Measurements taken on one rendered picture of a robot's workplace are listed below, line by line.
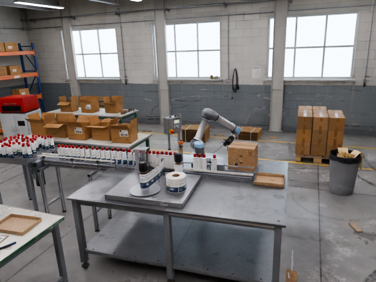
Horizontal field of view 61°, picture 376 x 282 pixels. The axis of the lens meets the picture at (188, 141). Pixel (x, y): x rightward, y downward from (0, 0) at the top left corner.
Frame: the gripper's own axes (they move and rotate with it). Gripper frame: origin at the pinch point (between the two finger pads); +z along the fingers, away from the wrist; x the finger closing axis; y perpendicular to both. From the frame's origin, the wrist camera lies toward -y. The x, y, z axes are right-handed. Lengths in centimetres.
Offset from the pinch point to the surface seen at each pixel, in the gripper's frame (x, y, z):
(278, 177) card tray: 60, 49, 15
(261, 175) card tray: 48, 38, 22
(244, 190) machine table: 39, 48, 62
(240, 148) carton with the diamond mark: 11.0, 36.9, 14.7
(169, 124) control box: -64, 14, 47
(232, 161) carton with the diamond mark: 16.2, 20.3, 22.4
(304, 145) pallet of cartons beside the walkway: 126, -87, -234
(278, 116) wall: 85, -224, -417
